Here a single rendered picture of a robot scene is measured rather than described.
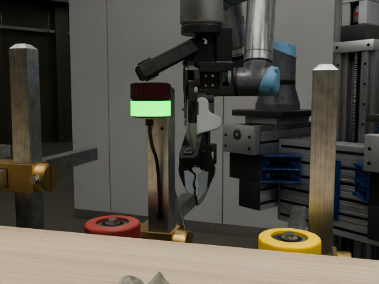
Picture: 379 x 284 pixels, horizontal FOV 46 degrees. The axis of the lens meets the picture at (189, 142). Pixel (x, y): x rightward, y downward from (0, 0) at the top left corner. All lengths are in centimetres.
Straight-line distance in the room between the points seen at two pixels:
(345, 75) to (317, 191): 85
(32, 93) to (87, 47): 315
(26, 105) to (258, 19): 64
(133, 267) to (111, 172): 338
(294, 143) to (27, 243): 100
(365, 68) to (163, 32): 241
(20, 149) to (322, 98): 51
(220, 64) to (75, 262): 40
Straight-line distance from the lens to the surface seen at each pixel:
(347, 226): 138
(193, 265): 52
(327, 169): 67
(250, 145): 139
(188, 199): 99
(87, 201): 407
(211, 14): 77
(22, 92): 82
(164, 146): 71
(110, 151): 387
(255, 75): 115
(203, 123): 77
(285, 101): 151
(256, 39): 118
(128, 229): 64
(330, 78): 66
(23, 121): 82
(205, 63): 76
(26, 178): 82
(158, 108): 65
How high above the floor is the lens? 109
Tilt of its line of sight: 6 degrees down
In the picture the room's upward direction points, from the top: straight up
